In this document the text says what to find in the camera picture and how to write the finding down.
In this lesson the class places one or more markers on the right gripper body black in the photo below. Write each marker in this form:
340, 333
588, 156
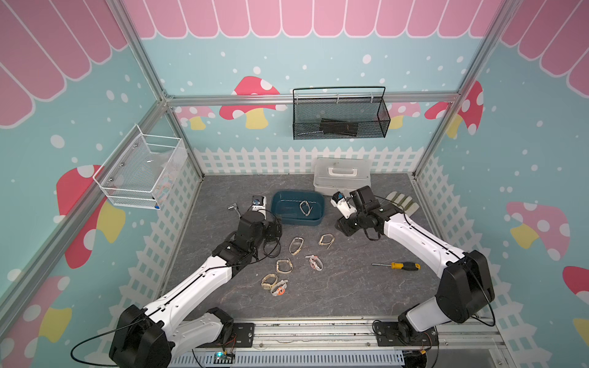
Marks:
351, 225

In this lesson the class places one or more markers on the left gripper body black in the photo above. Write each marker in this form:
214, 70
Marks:
269, 231

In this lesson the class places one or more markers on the beige watch pair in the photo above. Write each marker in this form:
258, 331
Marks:
306, 208
326, 240

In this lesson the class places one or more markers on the pink white watch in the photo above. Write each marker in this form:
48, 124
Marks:
315, 263

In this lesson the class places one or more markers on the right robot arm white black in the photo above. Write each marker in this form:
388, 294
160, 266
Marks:
465, 281

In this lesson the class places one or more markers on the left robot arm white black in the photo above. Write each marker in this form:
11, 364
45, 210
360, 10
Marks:
155, 334

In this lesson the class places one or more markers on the teal plastic storage box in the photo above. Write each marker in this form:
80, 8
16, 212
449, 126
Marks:
285, 205

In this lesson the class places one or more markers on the grey work glove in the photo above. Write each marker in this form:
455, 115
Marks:
406, 203

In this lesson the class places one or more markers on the yellow black screwdriver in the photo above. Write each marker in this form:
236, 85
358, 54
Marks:
405, 266

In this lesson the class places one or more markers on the black item inside mesh basket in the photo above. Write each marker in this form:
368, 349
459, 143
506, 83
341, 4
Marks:
341, 128

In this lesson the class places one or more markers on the green circuit board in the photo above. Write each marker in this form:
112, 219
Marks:
223, 358

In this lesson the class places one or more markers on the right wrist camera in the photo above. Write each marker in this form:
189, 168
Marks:
341, 203

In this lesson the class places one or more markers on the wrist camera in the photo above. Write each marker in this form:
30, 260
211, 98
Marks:
259, 204
341, 203

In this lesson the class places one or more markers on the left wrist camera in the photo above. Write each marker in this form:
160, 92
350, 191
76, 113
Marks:
259, 204

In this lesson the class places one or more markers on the white plastic toolbox with handle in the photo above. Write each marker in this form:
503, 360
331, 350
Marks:
333, 175

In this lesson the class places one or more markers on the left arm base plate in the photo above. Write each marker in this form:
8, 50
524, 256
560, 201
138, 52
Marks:
236, 335

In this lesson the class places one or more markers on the black wire mesh basket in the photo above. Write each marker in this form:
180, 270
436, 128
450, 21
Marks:
363, 105

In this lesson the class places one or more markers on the aluminium rail frame front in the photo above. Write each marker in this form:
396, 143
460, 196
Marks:
356, 334

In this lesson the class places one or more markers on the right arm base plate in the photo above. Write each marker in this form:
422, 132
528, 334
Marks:
391, 334

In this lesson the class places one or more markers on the grey slotted cable duct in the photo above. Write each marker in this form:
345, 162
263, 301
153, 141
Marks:
297, 359

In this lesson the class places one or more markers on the white wire mesh basket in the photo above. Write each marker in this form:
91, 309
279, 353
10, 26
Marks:
143, 170

